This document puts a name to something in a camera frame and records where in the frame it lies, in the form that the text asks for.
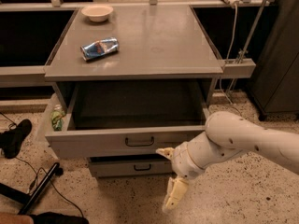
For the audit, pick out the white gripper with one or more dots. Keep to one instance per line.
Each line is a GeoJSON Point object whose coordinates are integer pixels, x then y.
{"type": "Point", "coordinates": [183, 161]}

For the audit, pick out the grey top drawer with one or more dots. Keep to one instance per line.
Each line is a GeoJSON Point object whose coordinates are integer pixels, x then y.
{"type": "Point", "coordinates": [123, 118]}

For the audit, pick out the grey drawer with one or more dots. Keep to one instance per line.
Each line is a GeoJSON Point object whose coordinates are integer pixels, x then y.
{"type": "Point", "coordinates": [123, 118]}
{"type": "Point", "coordinates": [124, 165]}

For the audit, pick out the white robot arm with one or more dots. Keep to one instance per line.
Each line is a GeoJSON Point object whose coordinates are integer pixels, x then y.
{"type": "Point", "coordinates": [226, 136]}

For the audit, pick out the grey lower drawer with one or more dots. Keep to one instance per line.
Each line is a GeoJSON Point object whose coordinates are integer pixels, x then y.
{"type": "Point", "coordinates": [124, 165]}

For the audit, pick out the grey metal drawer cabinet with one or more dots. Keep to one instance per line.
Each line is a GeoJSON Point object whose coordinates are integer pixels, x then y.
{"type": "Point", "coordinates": [155, 43]}

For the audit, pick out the green plastic bottle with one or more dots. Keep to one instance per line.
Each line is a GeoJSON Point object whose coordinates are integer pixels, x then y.
{"type": "Point", "coordinates": [56, 118]}

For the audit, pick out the dark side cabinet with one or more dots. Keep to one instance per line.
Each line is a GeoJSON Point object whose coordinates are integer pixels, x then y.
{"type": "Point", "coordinates": [274, 85]}

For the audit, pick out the black shoe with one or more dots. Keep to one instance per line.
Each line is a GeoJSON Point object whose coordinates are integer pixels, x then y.
{"type": "Point", "coordinates": [10, 141]}

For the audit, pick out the white ceramic bowl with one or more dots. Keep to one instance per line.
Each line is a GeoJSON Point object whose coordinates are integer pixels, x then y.
{"type": "Point", "coordinates": [97, 13]}

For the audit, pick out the grey metal pole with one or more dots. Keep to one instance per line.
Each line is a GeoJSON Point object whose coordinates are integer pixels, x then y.
{"type": "Point", "coordinates": [241, 54]}

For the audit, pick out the black lower drawer handle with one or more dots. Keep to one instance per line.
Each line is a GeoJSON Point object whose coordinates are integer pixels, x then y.
{"type": "Point", "coordinates": [142, 167]}

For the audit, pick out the black drawer handle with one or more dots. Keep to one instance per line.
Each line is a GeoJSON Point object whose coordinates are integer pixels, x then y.
{"type": "Point", "coordinates": [142, 167]}
{"type": "Point", "coordinates": [139, 143]}

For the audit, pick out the black top drawer handle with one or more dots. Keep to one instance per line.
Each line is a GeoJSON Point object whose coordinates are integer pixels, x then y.
{"type": "Point", "coordinates": [139, 143]}

